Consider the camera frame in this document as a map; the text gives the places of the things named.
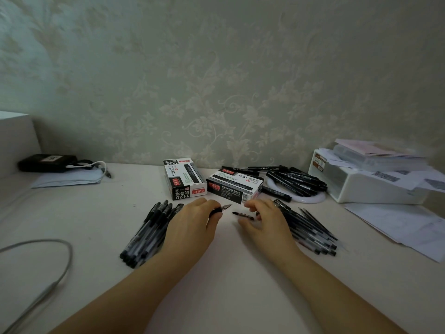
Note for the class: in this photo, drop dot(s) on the white paper sheets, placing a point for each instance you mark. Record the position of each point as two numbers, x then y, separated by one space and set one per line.
403 226

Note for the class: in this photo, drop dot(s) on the person's right hand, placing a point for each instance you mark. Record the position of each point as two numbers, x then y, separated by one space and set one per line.
269 229

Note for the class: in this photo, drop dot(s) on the flat black white pen box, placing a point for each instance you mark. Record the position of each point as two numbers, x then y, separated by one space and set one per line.
234 187

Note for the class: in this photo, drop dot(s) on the clear plastic case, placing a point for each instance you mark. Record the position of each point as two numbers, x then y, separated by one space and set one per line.
365 158

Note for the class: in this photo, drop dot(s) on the white face mask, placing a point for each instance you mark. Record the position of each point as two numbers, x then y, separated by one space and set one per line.
67 178

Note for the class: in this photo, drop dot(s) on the black pen grip silver tip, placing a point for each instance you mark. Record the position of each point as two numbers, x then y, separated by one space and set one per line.
222 208

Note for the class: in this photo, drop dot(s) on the thin black pen refill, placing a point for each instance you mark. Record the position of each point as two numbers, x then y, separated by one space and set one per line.
243 214

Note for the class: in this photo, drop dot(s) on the loose printed paper slips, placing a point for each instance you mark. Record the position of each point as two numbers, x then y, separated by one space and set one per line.
410 177

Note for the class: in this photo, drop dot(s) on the upright black white pen box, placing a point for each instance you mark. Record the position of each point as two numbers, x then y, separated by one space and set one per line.
182 177

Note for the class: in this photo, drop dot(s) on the person's right thumb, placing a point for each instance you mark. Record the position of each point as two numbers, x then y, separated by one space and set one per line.
247 224

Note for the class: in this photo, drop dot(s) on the white round plate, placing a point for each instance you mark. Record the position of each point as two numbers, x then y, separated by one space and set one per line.
307 200

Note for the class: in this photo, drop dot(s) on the person's left forearm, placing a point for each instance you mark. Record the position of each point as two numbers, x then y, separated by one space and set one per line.
139 295

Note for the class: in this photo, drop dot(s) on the white plastic storage box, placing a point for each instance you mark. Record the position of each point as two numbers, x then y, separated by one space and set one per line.
365 189

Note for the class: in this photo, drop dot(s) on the pile of black markers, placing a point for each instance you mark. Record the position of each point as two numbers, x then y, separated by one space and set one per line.
295 180

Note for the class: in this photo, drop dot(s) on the pile of black gel pens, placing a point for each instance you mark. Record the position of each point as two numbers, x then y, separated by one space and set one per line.
149 233

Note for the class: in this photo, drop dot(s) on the person's left hand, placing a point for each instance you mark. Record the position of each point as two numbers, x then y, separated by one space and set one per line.
189 229

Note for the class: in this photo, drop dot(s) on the person's left thumb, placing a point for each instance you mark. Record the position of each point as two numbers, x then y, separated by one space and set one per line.
215 220

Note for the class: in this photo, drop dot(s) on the black power bank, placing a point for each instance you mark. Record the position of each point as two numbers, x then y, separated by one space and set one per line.
45 163

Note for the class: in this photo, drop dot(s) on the pile of clear pen barrels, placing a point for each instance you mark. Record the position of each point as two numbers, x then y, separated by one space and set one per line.
311 233

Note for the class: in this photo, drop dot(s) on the person's right forearm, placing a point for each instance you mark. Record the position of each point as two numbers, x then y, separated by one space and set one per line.
323 295

